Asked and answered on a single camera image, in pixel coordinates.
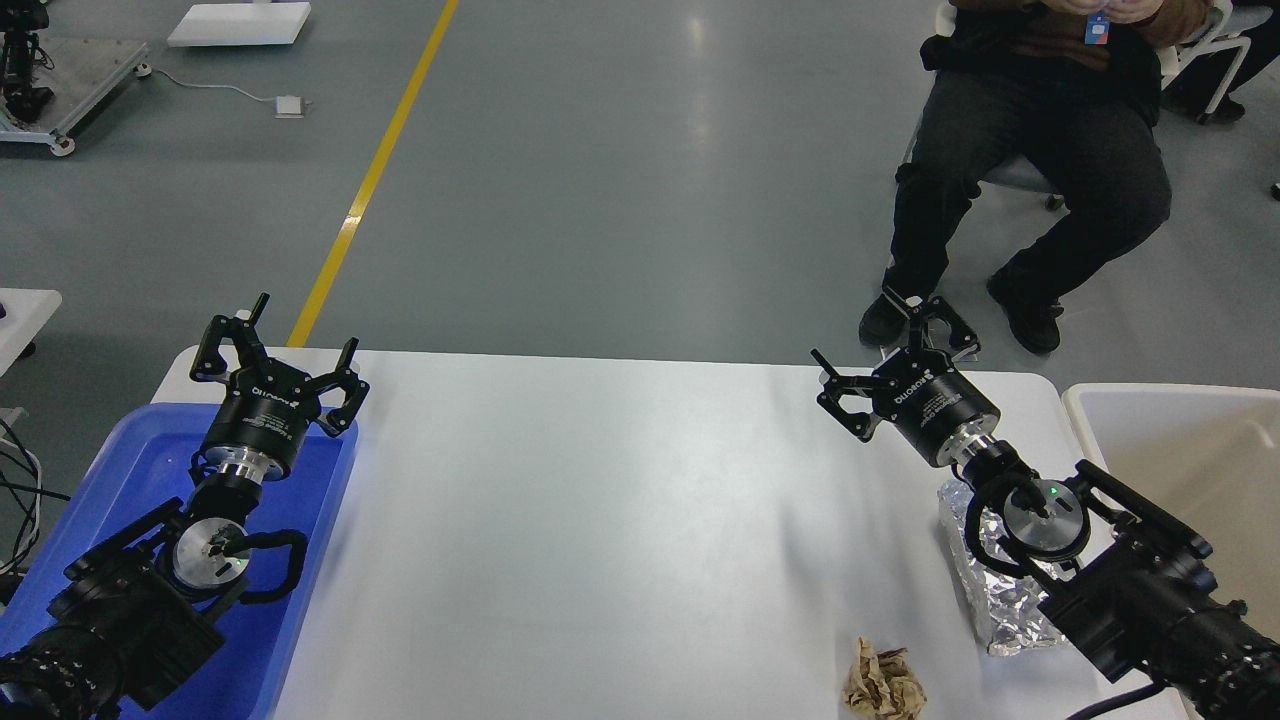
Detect seated person in black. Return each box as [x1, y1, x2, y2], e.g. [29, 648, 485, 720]
[859, 1, 1211, 355]

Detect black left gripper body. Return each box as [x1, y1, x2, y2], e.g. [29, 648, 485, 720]
[198, 364, 319, 482]

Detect blue plastic bin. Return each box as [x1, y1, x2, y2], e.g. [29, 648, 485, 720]
[3, 404, 357, 719]

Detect silver foil bag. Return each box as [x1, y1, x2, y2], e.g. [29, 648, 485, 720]
[937, 478, 1069, 657]

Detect blue id badge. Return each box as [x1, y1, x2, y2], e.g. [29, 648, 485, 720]
[1083, 10, 1111, 47]

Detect white power adapter with cable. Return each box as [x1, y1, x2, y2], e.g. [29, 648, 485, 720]
[133, 63, 312, 119]

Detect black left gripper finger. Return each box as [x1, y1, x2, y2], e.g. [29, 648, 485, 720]
[189, 292, 273, 386]
[302, 337, 370, 439]

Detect beige plastic bin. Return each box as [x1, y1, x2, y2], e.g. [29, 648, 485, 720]
[1062, 383, 1279, 638]

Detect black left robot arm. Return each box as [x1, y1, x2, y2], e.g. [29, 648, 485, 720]
[3, 293, 370, 719]

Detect crumpled brown paper ball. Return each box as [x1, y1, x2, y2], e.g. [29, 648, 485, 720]
[841, 635, 928, 719]

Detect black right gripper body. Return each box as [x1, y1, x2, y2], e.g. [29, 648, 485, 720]
[872, 360, 1000, 468]

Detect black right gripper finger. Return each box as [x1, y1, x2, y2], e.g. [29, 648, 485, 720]
[882, 284, 982, 373]
[810, 348, 893, 443]

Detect white side table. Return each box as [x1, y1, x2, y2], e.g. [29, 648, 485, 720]
[1, 287, 63, 375]

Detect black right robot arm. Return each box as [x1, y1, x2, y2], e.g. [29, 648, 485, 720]
[813, 290, 1279, 719]

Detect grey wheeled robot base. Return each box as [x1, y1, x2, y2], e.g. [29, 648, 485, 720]
[1, 1, 151, 158]

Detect black cables at left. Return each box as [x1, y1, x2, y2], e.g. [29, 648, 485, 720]
[0, 415, 73, 582]

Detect white flat board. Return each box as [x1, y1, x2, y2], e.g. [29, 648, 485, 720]
[166, 1, 312, 47]

